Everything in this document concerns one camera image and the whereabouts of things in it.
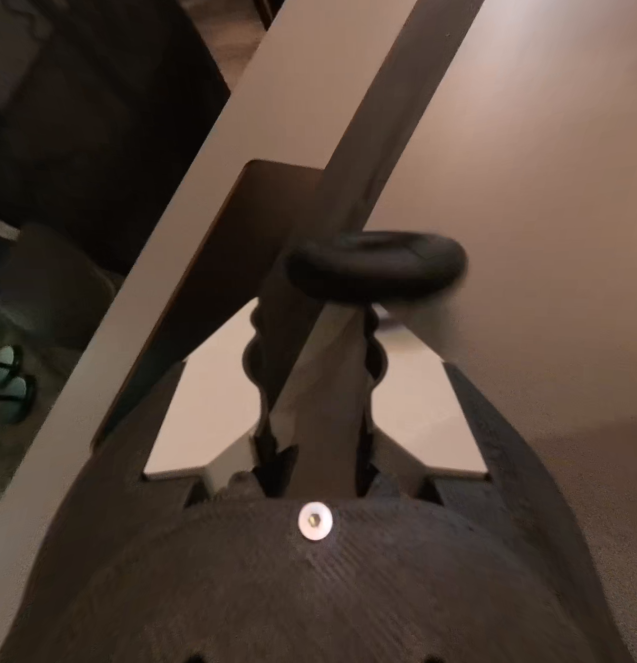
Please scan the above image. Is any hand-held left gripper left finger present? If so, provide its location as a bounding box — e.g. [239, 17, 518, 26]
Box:
[144, 300, 273, 496]

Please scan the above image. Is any black rubber tire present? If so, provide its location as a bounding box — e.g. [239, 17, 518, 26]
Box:
[286, 231, 468, 302]

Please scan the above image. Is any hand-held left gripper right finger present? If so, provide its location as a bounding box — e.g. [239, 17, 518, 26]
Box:
[360, 305, 490, 494]

